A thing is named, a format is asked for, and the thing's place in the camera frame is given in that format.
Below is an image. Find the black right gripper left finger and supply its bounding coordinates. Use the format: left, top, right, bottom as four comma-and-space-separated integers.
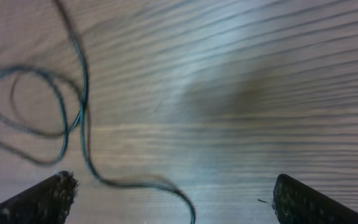
0, 171, 78, 224

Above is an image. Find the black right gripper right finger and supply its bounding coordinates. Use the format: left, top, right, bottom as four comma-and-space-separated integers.
268, 174, 358, 224

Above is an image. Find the black USB-C cable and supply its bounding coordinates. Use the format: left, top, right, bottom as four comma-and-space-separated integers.
0, 0, 197, 224

